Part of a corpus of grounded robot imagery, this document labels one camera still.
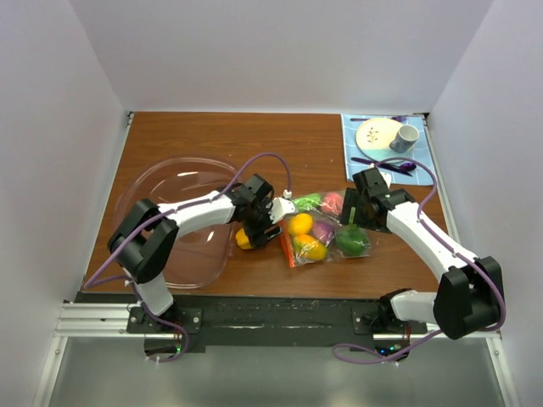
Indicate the pink fake peach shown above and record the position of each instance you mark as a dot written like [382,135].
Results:
[332,203]

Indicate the purple fake onion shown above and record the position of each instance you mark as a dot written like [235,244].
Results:
[323,232]

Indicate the purple spoon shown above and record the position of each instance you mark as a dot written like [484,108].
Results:
[405,168]

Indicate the grey white mug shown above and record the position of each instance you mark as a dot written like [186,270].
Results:
[405,138]

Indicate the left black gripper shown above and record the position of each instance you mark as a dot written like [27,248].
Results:
[258,237]

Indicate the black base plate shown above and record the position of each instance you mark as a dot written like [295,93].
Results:
[214,321]

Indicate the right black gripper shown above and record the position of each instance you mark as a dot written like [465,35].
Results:
[353,200]

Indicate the blue checkered cloth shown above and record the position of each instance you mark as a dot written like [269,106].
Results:
[419,154]

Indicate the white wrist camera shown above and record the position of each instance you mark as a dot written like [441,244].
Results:
[386,177]
[280,208]

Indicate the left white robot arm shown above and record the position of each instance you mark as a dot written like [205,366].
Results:
[143,241]

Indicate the yellow fake lemon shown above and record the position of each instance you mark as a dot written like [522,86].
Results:
[300,224]

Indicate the clear zip top bag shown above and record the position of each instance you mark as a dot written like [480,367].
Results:
[333,253]

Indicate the green fake pepper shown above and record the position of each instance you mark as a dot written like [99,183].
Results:
[351,241]

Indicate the cream floral plate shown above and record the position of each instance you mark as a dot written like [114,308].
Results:
[374,136]

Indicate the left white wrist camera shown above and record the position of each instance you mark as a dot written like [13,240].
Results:
[280,208]

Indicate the orange fake fruit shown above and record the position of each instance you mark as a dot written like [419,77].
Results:
[309,248]

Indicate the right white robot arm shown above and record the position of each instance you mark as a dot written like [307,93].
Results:
[470,295]

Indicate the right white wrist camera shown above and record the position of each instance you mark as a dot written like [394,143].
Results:
[386,177]

